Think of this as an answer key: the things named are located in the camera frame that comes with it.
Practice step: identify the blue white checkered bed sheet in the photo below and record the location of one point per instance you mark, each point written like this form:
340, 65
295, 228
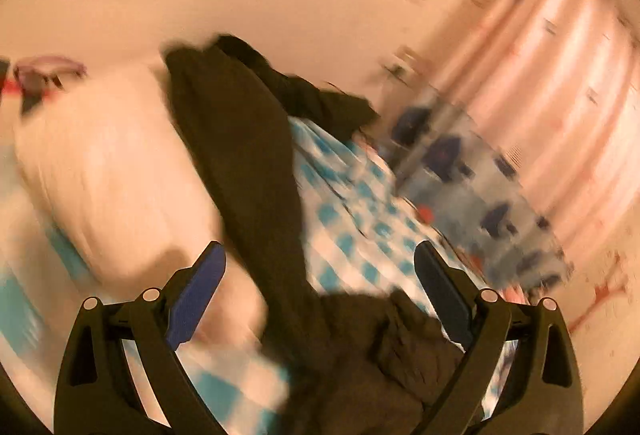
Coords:
350, 225

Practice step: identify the white wall socket with charger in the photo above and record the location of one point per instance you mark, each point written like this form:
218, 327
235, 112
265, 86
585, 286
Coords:
404, 62

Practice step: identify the pink and red object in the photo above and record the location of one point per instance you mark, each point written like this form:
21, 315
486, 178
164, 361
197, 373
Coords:
37, 77

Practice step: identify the dark olive jacket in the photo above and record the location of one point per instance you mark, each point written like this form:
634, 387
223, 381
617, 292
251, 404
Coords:
250, 155

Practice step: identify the white wardrobe with tree decal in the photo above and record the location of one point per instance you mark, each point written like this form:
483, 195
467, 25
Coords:
600, 295

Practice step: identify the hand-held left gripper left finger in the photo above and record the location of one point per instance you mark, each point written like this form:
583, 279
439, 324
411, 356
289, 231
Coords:
196, 295

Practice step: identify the pink curtain with whale print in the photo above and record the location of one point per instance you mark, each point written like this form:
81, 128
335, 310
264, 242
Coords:
550, 90

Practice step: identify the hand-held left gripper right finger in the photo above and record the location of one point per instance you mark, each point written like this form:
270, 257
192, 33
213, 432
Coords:
442, 287

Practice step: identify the white pillow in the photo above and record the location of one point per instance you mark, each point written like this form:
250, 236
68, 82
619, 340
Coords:
100, 165

